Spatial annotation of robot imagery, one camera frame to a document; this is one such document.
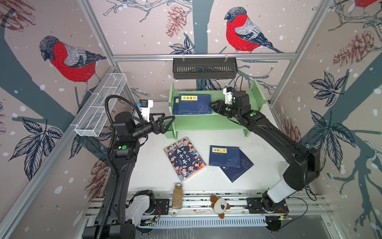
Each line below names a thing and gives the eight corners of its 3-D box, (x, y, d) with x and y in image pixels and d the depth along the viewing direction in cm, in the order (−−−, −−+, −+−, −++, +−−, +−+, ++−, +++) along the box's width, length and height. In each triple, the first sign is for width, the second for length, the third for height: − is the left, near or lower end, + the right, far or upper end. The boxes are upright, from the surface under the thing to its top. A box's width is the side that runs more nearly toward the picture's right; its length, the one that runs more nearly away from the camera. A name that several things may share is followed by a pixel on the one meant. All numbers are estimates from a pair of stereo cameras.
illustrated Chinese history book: (182, 183, 83) (181, 182, 81) (164, 150, 96) (164, 149, 94) (207, 167, 89) (207, 165, 87) (187, 138, 102) (187, 136, 100)
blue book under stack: (209, 166, 89) (209, 164, 87) (209, 147, 98) (209, 145, 96) (240, 168, 88) (241, 166, 86) (237, 148, 97) (238, 147, 95)
